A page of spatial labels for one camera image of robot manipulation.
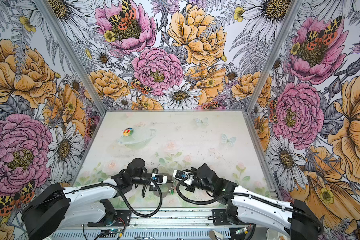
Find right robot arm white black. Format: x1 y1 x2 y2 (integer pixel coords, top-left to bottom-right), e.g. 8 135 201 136
173 164 325 240

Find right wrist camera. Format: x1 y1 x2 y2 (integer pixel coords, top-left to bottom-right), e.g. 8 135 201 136
172 170 194 186

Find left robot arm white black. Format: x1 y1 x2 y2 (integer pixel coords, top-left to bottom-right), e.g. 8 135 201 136
22 158 160 240

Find colourful small toy ball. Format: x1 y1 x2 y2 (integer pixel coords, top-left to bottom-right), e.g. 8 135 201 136
123 128 134 137

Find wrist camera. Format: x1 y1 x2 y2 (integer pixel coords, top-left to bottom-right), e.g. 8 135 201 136
172 170 194 186
151 173 168 185

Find white paper cup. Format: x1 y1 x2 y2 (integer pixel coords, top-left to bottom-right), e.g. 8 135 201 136
266 229 290 240

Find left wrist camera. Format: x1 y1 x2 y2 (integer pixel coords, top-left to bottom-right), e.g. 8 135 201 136
151 173 168 185

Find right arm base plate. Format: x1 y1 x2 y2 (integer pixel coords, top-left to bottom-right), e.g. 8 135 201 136
208 209 249 226

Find aluminium front rail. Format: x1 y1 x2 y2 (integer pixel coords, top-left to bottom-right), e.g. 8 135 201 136
52 208 255 239

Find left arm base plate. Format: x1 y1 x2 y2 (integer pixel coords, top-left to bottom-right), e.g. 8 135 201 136
87 210 132 227

